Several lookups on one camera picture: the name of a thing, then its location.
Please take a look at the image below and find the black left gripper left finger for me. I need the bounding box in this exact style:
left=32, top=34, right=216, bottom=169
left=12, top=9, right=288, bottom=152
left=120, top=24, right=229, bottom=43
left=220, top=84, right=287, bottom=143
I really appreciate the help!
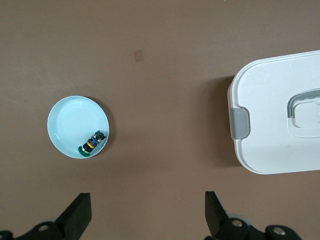
left=0, top=192, right=92, bottom=240

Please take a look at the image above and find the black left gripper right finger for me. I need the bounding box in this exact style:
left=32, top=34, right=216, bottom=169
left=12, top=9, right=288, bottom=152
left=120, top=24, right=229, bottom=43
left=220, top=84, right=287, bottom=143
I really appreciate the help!
left=204, top=191, right=301, bottom=240

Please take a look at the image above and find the green push-button switch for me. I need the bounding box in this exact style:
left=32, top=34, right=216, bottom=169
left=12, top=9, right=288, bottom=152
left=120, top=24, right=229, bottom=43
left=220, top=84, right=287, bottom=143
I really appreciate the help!
left=78, top=129, right=107, bottom=158

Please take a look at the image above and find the light blue round plate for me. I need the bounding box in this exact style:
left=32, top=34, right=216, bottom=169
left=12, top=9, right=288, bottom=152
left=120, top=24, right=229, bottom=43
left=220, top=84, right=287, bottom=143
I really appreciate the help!
left=46, top=95, right=110, bottom=160

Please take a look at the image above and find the white lidded storage box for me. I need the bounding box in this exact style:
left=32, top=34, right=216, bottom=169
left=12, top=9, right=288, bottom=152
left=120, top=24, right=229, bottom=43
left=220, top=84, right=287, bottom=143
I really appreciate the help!
left=226, top=49, right=320, bottom=175

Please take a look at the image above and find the brown tape patch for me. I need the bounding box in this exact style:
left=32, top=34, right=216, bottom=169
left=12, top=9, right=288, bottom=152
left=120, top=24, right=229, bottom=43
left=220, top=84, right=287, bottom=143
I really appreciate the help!
left=133, top=49, right=145, bottom=63

